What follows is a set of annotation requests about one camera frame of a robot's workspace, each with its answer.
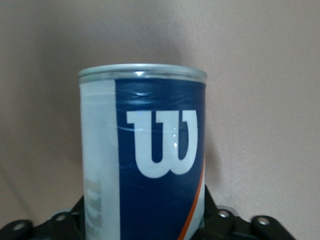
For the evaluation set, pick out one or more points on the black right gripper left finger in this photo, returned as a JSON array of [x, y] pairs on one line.
[[45, 230]]

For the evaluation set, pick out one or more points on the Wilson tennis ball can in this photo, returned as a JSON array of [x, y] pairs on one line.
[[150, 150]]

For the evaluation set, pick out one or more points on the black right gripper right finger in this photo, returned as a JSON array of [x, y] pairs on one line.
[[237, 228]]

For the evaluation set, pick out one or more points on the brown table cover mat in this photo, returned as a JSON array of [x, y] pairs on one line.
[[250, 75]]

